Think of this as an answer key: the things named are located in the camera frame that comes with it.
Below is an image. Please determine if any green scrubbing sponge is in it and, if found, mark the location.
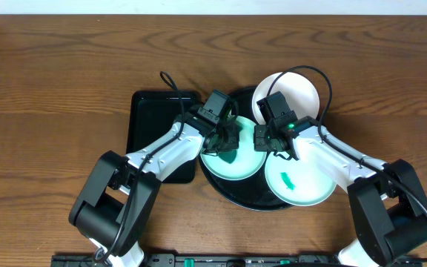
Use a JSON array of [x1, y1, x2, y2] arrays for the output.
[[218, 151, 237, 164]]

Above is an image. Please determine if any mint plate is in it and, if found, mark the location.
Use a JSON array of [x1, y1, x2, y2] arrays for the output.
[[200, 116, 266, 181], [265, 155, 337, 206]]

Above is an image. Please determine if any mint plate bottom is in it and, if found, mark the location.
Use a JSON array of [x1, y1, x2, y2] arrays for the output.
[[265, 155, 337, 206]]

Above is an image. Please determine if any white plate top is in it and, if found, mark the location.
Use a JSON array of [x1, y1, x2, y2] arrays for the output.
[[251, 73, 320, 125]]

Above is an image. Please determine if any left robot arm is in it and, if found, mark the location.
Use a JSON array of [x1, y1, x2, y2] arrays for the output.
[[68, 113, 239, 266]]

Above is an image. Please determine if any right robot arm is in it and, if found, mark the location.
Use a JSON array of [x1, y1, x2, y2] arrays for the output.
[[254, 110, 427, 266]]

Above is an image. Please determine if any black round tray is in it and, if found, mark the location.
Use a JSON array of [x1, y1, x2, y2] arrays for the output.
[[199, 86, 291, 211]]

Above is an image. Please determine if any black rectangular water tray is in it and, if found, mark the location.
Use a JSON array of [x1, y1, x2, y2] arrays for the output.
[[125, 90, 202, 185]]

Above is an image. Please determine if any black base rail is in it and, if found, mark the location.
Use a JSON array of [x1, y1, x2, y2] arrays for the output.
[[50, 254, 423, 267]]

